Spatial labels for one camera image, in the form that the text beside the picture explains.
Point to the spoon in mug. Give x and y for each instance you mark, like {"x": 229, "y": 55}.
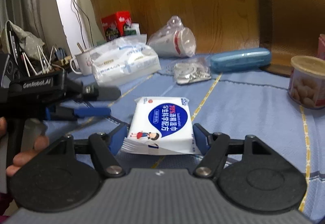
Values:
{"x": 80, "y": 47}

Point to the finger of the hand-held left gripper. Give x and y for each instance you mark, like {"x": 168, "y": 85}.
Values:
{"x": 106, "y": 92}
{"x": 91, "y": 112}

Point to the tin can with beige lid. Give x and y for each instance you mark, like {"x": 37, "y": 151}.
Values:
{"x": 304, "y": 87}

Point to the plastic bag of paper cups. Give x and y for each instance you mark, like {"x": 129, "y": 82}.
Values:
{"x": 175, "y": 41}

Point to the red snack box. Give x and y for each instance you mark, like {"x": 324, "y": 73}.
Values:
{"x": 114, "y": 23}

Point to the blue glasses case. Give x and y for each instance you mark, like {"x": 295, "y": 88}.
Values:
{"x": 241, "y": 60}

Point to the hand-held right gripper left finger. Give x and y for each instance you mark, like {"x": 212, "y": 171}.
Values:
{"x": 118, "y": 137}

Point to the person's left hand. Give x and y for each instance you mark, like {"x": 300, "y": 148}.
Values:
{"x": 24, "y": 157}

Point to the blue checked bedsheet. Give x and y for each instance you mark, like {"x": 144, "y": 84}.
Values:
{"x": 241, "y": 112}

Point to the white wet wipes pack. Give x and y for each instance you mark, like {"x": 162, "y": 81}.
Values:
{"x": 162, "y": 125}

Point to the clear bag of metal clips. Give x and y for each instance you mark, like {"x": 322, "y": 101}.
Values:
{"x": 190, "y": 73}

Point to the small green white carton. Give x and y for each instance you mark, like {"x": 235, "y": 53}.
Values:
{"x": 132, "y": 31}

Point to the pink book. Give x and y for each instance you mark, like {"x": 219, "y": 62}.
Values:
{"x": 322, "y": 46}

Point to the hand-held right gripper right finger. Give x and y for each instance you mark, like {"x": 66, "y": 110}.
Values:
{"x": 200, "y": 140}

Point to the grey crumpled cloth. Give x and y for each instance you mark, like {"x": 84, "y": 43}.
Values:
{"x": 28, "y": 38}

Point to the black object with red trim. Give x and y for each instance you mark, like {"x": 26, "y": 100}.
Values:
{"x": 14, "y": 41}

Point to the large white tissue pack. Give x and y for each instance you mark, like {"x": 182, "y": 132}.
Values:
{"x": 121, "y": 61}

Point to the white enamel mug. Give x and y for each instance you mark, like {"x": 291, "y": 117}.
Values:
{"x": 83, "y": 64}

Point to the brown chair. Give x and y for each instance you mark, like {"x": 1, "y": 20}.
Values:
{"x": 287, "y": 23}

